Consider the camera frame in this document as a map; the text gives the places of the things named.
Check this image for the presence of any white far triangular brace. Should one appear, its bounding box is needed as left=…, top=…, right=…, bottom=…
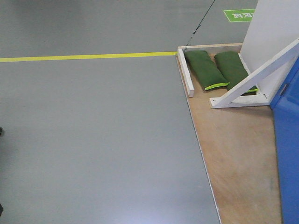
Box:
left=209, top=38, right=299, bottom=109

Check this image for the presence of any white far border batten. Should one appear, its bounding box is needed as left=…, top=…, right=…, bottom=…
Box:
left=176, top=43, right=243, bottom=98

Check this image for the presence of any dark tether rope far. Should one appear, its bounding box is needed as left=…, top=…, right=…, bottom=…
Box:
left=184, top=0, right=217, bottom=50

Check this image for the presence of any white door frame post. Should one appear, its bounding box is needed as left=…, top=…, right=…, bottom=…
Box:
left=239, top=0, right=299, bottom=94

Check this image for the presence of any green sandbag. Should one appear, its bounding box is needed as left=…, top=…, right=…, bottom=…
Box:
left=184, top=50, right=230, bottom=91
left=214, top=51, right=248, bottom=91

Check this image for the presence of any plywood base platform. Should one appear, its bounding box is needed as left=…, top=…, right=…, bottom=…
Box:
left=188, top=78, right=282, bottom=224

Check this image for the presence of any blue door panel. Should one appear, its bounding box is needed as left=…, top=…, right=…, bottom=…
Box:
left=270, top=69, right=299, bottom=224

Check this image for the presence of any green sandbag right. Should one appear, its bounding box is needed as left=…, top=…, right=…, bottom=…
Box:
left=214, top=51, right=248, bottom=91

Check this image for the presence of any green sandbag left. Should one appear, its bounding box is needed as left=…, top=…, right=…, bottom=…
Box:
left=184, top=50, right=230, bottom=91

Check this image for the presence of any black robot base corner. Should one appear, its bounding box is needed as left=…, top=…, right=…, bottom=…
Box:
left=0, top=127, right=5, bottom=217

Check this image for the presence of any green floor sign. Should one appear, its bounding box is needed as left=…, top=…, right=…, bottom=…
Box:
left=223, top=9, right=255, bottom=22

